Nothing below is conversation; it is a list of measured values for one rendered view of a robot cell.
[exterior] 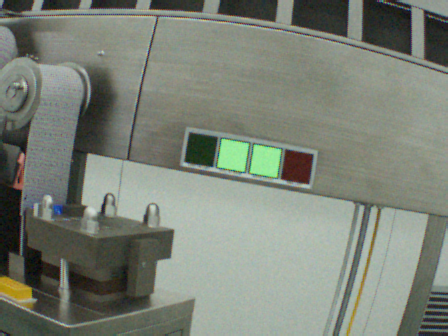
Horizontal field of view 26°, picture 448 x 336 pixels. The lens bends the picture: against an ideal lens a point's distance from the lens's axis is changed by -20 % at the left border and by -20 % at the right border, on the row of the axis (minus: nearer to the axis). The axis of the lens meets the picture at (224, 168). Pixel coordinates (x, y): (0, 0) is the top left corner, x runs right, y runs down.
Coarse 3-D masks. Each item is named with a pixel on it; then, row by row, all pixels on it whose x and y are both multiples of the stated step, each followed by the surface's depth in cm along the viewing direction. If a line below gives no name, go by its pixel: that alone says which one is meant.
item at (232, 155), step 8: (224, 144) 214; (232, 144) 214; (240, 144) 214; (248, 144) 213; (224, 152) 214; (232, 152) 214; (240, 152) 214; (224, 160) 214; (232, 160) 214; (240, 160) 214; (232, 168) 214; (240, 168) 214
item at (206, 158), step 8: (192, 136) 216; (200, 136) 216; (192, 144) 216; (200, 144) 216; (208, 144) 215; (192, 152) 216; (200, 152) 216; (208, 152) 215; (192, 160) 216; (200, 160) 216; (208, 160) 215
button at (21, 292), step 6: (0, 282) 165; (6, 282) 167; (12, 282) 169; (18, 282) 171; (0, 288) 165; (6, 288) 165; (12, 288) 164; (18, 288) 165; (24, 288) 167; (30, 288) 170; (6, 294) 165; (12, 294) 164; (18, 294) 164; (24, 294) 167; (30, 294) 170
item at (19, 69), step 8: (8, 72) 193; (16, 72) 193; (24, 72) 192; (32, 72) 191; (0, 80) 194; (32, 80) 191; (0, 88) 194; (32, 88) 191; (32, 96) 191; (24, 104) 192; (8, 112) 193; (16, 112) 192; (24, 112) 192; (8, 120) 193; (16, 120) 192
